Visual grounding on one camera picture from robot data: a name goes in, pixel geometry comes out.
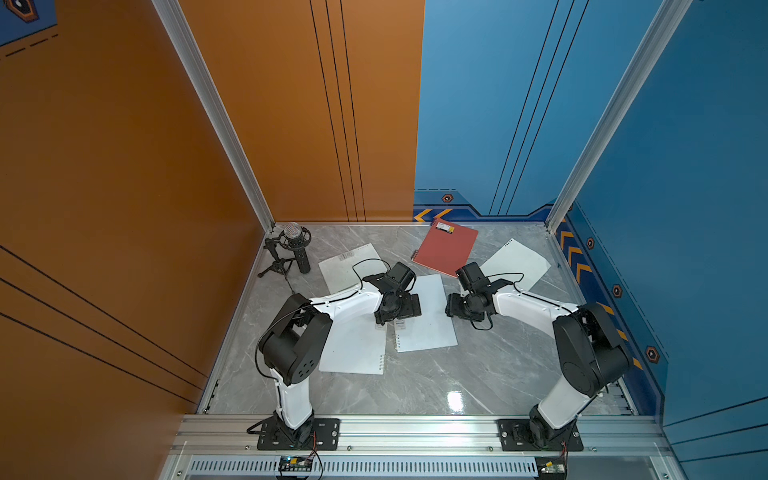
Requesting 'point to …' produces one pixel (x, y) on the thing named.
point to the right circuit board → (551, 467)
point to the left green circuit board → (291, 463)
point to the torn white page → (516, 262)
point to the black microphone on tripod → (290, 245)
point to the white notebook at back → (348, 269)
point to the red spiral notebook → (445, 246)
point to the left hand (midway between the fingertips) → (409, 309)
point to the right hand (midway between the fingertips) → (452, 311)
